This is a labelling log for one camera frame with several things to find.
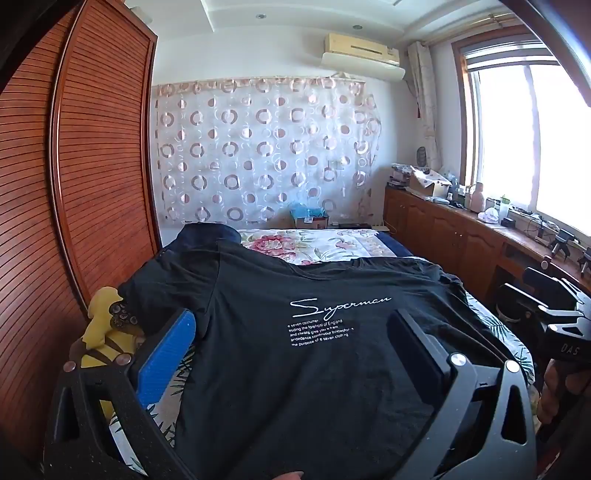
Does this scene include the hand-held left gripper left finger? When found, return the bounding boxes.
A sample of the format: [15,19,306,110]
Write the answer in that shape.
[46,308,197,480]

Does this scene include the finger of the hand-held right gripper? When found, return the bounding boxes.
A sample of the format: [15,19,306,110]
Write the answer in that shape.
[522,267,591,308]
[496,282,583,334]

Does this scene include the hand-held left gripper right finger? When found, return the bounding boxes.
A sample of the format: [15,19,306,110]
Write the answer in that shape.
[387,308,537,480]

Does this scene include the black t-shirt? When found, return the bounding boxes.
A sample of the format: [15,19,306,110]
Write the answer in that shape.
[117,237,514,480]

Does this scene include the person's right hand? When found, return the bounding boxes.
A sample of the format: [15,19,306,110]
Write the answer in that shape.
[538,364,574,431]

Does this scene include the yellow plush toy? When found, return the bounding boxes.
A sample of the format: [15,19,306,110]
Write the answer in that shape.
[79,286,145,422]

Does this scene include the long wooden cabinet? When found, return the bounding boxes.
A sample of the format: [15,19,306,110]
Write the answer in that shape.
[383,185,591,306]

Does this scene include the folded navy cloth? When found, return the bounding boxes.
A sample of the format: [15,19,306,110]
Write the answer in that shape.
[178,223,242,254]

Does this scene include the window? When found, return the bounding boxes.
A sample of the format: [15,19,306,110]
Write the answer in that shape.
[455,34,591,241]

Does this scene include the floral blanket with navy border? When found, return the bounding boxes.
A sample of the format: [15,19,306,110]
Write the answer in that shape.
[238,228,415,269]

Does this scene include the open cardboard box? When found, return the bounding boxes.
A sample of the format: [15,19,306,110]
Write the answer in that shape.
[409,166,452,200]

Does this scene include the blue topped small box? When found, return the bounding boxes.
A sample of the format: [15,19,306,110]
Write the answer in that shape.
[290,203,329,230]

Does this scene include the stack of patterned boxes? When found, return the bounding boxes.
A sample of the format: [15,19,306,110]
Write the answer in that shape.
[390,164,415,188]

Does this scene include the wooden slatted wardrobe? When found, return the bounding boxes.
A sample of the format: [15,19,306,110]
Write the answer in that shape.
[0,0,161,462]

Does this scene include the white window curtain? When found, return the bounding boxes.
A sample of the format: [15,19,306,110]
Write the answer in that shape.
[406,41,445,171]

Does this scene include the sheer circle pattern curtain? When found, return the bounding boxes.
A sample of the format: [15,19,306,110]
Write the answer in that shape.
[152,76,382,228]

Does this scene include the wall air conditioner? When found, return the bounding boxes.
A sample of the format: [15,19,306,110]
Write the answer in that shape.
[321,33,406,83]

